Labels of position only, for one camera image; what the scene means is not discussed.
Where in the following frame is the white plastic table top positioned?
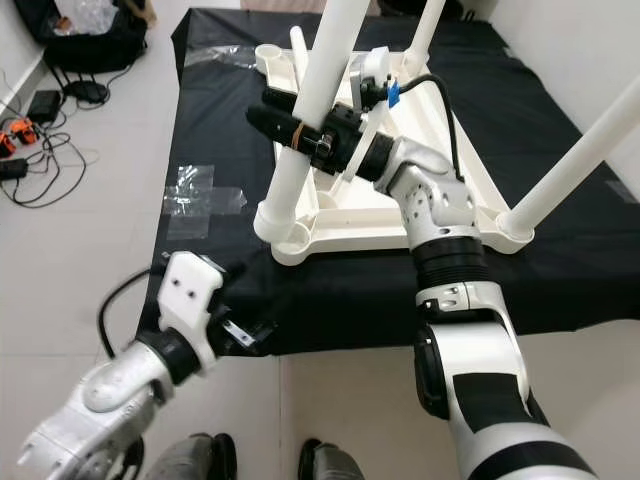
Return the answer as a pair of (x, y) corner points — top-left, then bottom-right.
(253, 42), (536, 266)

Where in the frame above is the black adapter brick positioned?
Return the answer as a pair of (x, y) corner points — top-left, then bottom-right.
(28, 90), (63, 119)

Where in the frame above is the silver robot right leg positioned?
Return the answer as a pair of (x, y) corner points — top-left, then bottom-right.
(297, 438), (371, 480)

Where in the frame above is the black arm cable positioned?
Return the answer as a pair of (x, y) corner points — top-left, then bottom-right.
(390, 73), (466, 183)
(98, 265), (166, 359)

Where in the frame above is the clear plastic bag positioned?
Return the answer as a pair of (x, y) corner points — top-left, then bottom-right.
(55, 0), (121, 36)

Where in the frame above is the silver robot left leg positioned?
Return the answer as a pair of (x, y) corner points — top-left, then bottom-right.
(145, 432), (239, 480)

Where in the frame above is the black power strip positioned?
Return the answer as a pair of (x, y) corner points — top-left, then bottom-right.
(0, 158), (29, 181)

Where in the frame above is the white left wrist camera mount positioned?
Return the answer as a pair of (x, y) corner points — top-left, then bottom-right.
(158, 250), (226, 371)

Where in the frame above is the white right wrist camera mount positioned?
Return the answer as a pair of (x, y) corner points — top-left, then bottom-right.
(335, 45), (396, 181)

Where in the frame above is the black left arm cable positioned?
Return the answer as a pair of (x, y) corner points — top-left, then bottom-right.
(98, 265), (166, 359)

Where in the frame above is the black table cloth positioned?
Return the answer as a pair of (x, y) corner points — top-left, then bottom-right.
(135, 8), (640, 356)

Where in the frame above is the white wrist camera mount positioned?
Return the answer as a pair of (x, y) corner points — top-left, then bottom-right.
(158, 250), (226, 371)
(335, 45), (396, 181)

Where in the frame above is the grey tape patch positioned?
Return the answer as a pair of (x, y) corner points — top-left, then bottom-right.
(605, 178), (640, 206)

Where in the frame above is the black chair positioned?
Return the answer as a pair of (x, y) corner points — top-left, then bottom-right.
(15, 0), (151, 106)

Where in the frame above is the beige woven cloth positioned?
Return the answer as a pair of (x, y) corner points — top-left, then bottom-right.
(240, 0), (321, 13)

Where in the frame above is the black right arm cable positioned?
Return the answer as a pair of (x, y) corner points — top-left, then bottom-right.
(390, 73), (466, 183)

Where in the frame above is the clear plastic wrapper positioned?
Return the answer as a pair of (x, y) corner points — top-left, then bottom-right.
(195, 45), (261, 69)

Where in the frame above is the silver robot leg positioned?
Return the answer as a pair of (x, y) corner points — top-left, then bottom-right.
(145, 432), (239, 480)
(297, 438), (371, 480)

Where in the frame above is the black floor cable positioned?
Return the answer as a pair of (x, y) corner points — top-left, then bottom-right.
(0, 90), (101, 209)

